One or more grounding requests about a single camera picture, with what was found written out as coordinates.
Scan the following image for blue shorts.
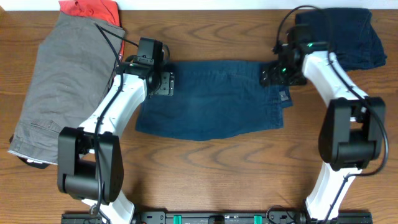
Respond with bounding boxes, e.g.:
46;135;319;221
136;60;293;141

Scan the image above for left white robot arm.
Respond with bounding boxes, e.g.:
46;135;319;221
57;37;175;223

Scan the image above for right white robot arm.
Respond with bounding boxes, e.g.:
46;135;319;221
260;24;389;223

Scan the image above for red garment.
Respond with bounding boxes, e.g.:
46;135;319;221
56;0;126;42

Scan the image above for dark navy folded garment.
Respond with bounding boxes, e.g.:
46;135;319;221
295;7;387;71

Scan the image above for grey folded shorts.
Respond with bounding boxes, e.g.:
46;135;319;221
8;13;125;164

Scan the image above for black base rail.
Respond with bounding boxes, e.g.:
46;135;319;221
61;210;373;224

